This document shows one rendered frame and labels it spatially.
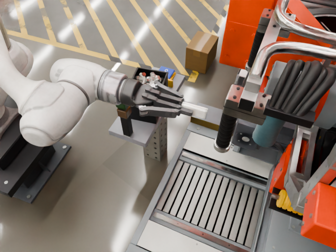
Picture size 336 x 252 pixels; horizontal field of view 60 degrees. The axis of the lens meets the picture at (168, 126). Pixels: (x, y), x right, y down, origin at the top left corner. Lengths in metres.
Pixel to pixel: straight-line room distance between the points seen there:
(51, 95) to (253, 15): 0.81
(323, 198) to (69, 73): 0.65
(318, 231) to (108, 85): 0.58
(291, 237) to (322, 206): 0.71
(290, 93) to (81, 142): 1.38
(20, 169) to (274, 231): 1.08
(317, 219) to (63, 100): 0.59
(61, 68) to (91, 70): 0.08
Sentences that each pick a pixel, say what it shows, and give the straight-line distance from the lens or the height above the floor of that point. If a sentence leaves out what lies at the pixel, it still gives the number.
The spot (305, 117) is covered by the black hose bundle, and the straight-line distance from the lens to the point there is 0.59.
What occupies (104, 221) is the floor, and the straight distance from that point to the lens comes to 1.51.
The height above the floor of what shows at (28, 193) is 0.02.
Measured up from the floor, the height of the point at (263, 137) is 0.53.
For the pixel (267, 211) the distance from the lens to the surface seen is 1.41.
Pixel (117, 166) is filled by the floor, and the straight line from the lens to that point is 1.63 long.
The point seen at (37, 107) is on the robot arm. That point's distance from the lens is 0.73.
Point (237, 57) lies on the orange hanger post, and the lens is 1.33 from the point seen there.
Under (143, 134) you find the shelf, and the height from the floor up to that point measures 0.45.
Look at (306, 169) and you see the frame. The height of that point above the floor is 0.62.
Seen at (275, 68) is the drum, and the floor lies 0.91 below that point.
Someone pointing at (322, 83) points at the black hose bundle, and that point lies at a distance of 0.59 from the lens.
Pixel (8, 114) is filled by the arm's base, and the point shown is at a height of 0.40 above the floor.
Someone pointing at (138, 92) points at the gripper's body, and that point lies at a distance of 0.81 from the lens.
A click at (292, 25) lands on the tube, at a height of 1.01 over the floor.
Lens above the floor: 1.39
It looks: 52 degrees down
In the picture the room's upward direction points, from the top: straight up
